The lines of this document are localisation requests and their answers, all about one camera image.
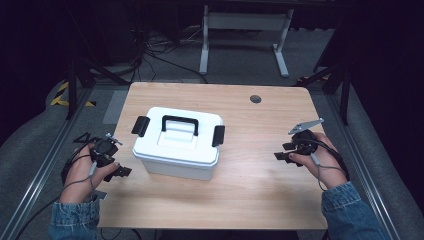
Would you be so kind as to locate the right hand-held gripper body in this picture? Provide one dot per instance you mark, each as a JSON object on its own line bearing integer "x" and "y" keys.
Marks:
{"x": 305, "y": 138}

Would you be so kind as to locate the person's left hand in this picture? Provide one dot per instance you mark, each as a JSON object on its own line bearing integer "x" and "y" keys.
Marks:
{"x": 80, "y": 176}

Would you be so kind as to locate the yellow black floor tape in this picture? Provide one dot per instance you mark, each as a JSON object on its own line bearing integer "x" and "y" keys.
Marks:
{"x": 63, "y": 96}

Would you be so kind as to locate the person's right hand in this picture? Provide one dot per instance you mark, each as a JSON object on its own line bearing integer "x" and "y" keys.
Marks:
{"x": 325, "y": 163}

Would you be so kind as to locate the grey round table grommet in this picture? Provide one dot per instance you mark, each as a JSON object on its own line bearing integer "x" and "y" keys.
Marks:
{"x": 255, "y": 99}

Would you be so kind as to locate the black tripod stand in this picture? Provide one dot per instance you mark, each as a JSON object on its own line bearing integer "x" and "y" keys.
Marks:
{"x": 80, "y": 78}
{"x": 335, "y": 80}

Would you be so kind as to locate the metal floor rail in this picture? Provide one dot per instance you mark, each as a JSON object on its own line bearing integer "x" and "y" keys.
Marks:
{"x": 363, "y": 166}
{"x": 40, "y": 173}

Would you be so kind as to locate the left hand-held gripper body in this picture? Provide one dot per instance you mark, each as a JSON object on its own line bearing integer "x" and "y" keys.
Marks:
{"x": 104, "y": 150}

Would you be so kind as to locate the white metal stand frame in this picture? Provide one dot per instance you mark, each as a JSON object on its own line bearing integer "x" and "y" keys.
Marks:
{"x": 245, "y": 21}

